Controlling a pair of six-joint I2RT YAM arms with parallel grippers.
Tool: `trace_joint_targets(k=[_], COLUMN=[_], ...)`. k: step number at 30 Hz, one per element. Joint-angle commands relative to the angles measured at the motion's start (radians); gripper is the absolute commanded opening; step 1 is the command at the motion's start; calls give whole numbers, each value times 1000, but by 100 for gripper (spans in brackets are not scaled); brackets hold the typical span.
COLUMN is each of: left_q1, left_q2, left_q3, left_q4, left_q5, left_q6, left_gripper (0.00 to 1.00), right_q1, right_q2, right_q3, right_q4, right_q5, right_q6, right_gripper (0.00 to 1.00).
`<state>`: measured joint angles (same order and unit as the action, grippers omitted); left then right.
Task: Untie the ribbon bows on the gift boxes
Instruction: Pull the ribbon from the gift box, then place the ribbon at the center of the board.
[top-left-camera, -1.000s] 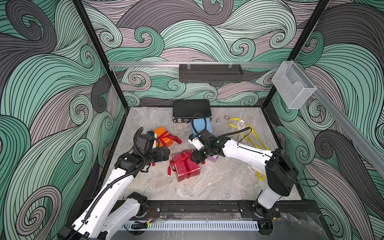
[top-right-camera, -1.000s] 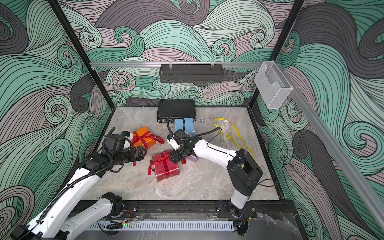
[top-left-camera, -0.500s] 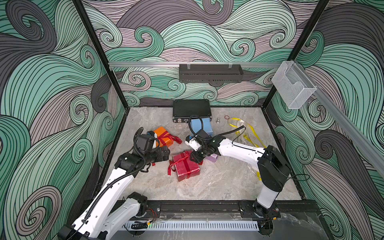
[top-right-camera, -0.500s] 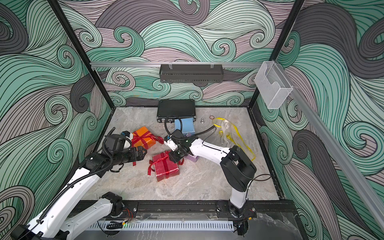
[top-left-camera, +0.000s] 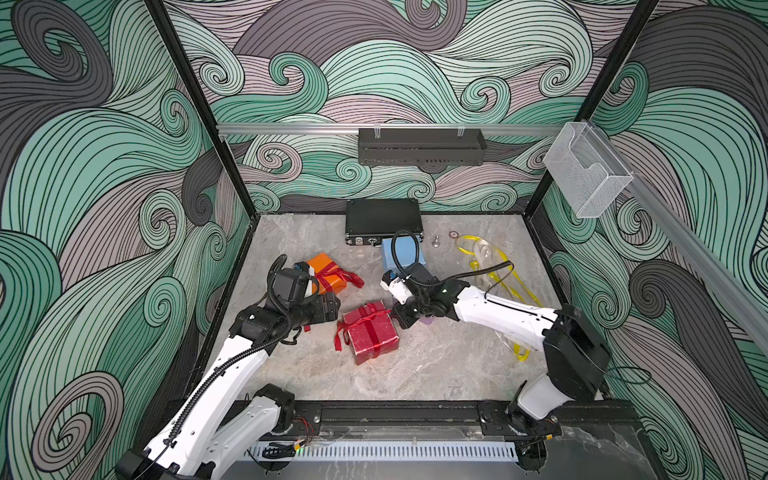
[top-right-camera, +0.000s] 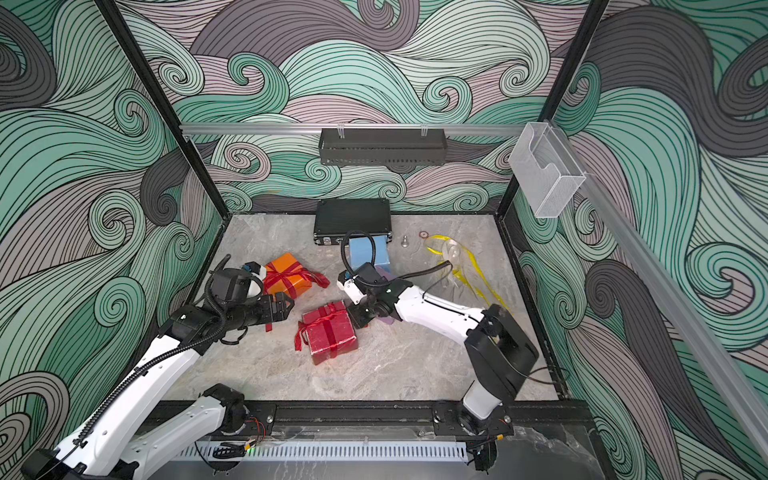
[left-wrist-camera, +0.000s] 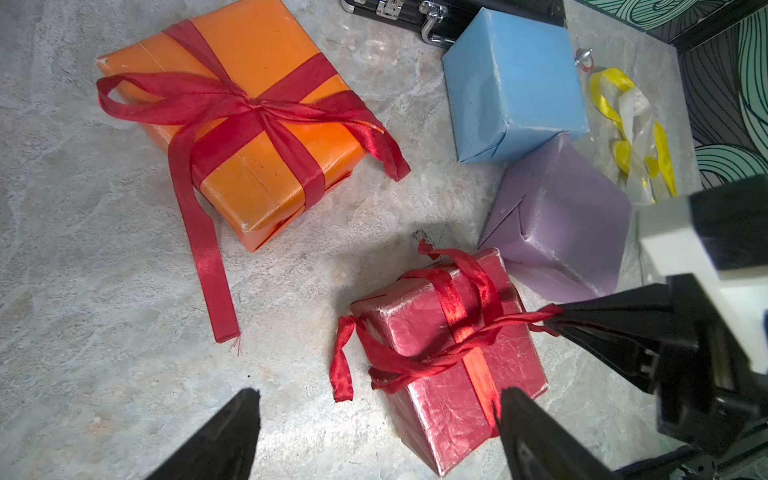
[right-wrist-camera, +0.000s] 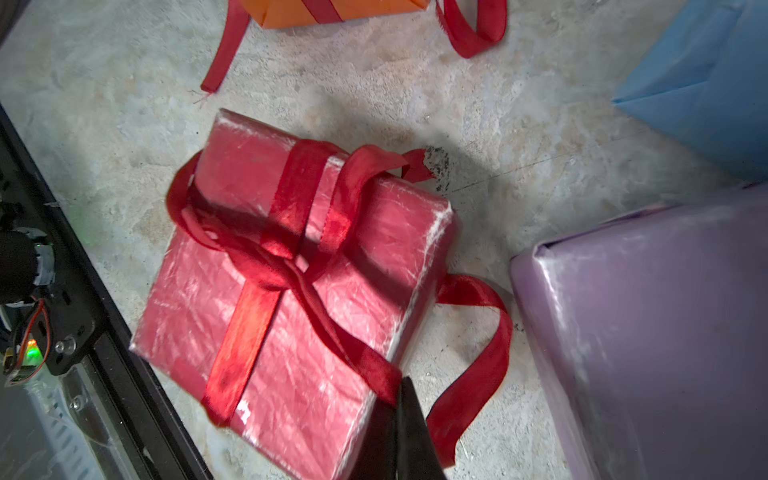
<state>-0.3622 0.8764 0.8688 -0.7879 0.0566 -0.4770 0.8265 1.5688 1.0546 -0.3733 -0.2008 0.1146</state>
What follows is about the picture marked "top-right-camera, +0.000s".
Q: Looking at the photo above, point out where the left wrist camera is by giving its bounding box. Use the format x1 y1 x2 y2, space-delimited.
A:
209 268 263 308

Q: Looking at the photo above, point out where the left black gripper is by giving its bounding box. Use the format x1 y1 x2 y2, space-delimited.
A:
225 291 294 333

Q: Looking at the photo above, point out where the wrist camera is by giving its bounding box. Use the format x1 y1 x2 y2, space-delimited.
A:
337 268 382 305
209 268 263 308

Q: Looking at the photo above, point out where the orange gift box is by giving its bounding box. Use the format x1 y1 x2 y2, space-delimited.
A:
262 252 316 300

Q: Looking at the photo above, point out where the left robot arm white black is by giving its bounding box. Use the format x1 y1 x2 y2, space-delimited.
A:
21 293 295 479

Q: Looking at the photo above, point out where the clear plastic wall bin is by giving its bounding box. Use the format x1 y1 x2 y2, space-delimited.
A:
509 122 586 219

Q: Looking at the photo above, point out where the black wall tray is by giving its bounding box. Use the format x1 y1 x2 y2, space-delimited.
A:
318 129 448 168

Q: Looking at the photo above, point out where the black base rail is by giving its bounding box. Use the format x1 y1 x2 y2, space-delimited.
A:
244 400 592 436

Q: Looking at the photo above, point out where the red gift box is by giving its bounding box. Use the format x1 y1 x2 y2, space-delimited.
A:
299 301 360 366

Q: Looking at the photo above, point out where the aluminium rail wall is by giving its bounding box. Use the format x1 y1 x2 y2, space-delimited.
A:
544 121 767 459
180 122 525 137

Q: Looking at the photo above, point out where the white slotted cable duct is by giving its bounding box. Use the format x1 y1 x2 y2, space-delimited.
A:
173 440 470 464

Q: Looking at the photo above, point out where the purple gift box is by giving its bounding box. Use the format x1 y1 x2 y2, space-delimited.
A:
374 266 396 325

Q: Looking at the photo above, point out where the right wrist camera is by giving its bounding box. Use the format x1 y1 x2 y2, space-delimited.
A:
337 268 382 305

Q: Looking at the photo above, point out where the aluminium rail right wall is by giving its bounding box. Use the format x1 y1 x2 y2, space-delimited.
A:
544 121 767 459

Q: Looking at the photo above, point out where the aluminium rail back wall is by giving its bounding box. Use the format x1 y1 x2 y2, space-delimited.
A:
180 122 525 137

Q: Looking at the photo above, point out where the blue gift box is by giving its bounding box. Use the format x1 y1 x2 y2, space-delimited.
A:
349 235 390 272

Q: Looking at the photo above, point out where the black hard case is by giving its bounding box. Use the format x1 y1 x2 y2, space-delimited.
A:
313 198 393 246

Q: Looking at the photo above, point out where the yellow ribbon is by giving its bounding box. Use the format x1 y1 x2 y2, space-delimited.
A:
424 235 508 308

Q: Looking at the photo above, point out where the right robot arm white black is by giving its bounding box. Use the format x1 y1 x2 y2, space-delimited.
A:
337 280 539 435

